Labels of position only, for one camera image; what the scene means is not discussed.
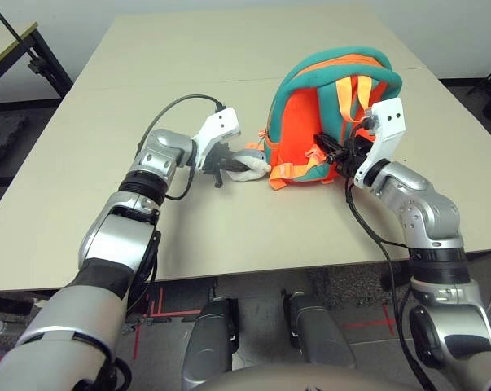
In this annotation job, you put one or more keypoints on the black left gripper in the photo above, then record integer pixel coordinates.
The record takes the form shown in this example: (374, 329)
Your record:
(217, 159)

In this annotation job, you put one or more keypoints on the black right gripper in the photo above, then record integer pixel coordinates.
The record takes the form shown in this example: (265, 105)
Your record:
(357, 156)

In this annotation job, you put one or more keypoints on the grey and white plush toy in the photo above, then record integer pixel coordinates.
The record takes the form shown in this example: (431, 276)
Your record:
(253, 173)

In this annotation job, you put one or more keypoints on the orange and teal backpack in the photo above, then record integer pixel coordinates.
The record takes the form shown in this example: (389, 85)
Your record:
(298, 122)

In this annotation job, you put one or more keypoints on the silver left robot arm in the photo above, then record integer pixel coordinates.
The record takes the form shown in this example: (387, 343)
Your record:
(115, 236)

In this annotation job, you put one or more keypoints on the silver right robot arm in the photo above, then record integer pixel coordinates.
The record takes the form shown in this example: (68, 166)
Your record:
(432, 212)

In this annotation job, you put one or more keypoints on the grey robot right leg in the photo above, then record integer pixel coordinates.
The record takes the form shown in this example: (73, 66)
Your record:
(322, 334)

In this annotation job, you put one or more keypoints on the grey robot leg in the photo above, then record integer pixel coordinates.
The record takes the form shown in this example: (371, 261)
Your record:
(210, 346)
(322, 334)

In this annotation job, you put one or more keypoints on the grey robot left leg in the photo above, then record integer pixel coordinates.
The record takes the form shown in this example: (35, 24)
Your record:
(210, 346)

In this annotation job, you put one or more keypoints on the thin black rod with clamp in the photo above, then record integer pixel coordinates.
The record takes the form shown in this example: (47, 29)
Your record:
(35, 65)

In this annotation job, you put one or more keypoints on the grey robot torso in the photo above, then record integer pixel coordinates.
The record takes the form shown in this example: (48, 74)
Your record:
(343, 380)

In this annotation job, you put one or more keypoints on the dark foam floor mat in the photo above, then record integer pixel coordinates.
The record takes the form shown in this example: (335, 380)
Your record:
(3, 138)

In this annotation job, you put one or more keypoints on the black framed side table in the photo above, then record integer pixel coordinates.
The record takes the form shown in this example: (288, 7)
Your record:
(9, 45)

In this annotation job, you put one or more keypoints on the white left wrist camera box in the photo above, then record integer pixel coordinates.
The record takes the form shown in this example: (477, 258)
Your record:
(218, 126)

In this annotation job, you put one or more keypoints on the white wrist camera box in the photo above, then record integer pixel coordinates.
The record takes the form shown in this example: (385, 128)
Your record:
(218, 126)
(387, 122)

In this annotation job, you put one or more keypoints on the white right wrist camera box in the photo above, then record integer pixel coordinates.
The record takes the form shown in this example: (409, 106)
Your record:
(387, 122)

